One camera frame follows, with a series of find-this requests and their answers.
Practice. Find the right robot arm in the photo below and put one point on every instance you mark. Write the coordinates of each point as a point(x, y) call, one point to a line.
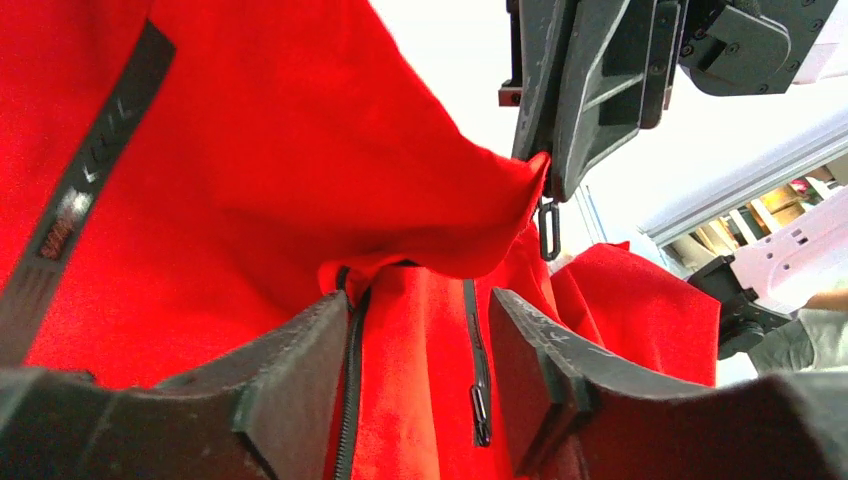
point(741, 48)

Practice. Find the aluminium frame rail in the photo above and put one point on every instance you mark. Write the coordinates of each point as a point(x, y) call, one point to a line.
point(650, 201)

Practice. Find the person in background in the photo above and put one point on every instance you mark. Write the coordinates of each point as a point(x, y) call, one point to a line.
point(816, 339)

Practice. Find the red zip-up jacket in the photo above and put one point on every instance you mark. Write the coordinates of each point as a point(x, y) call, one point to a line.
point(213, 166)

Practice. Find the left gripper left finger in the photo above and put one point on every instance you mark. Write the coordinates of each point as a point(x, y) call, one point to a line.
point(263, 411)

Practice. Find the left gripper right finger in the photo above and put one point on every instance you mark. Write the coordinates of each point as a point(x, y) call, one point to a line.
point(573, 410)

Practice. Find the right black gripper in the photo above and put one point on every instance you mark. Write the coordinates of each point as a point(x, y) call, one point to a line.
point(603, 69)

